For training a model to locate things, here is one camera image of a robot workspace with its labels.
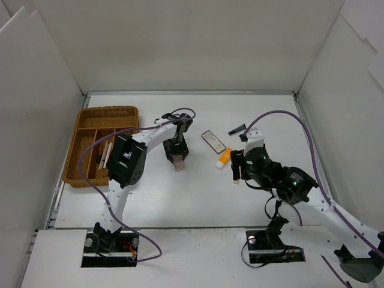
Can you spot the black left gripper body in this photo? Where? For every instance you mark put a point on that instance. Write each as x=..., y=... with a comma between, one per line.
x=176, y=153

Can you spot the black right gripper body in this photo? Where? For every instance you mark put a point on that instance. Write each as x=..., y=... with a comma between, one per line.
x=237, y=160

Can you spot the beige rectangular compact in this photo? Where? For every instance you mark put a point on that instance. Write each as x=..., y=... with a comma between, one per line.
x=179, y=163

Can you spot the pink cosmetic pencil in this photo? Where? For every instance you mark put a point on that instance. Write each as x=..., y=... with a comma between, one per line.
x=107, y=154

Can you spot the gold slim eyebrow pencil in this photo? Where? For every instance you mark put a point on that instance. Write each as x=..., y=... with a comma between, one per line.
x=99, y=155

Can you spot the checkered eyeliner pen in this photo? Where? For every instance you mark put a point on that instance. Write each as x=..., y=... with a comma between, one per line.
x=103, y=156

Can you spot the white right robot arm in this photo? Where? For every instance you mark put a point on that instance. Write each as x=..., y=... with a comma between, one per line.
x=357, y=248

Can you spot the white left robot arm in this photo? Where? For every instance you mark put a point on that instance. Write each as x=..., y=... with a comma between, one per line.
x=126, y=165

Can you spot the orange sunscreen tube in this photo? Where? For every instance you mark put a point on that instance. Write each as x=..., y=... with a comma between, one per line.
x=223, y=160

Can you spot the gold-rimmed compact palette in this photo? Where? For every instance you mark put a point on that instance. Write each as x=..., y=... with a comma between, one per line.
x=213, y=142

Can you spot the black cosmetic tube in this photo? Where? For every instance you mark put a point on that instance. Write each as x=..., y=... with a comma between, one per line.
x=237, y=129

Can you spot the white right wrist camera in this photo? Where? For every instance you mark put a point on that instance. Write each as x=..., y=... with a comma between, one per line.
x=253, y=138

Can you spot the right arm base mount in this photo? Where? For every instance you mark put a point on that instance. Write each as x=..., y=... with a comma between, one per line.
x=264, y=247

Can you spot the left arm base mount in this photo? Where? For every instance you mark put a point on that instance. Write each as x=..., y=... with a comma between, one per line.
x=121, y=253

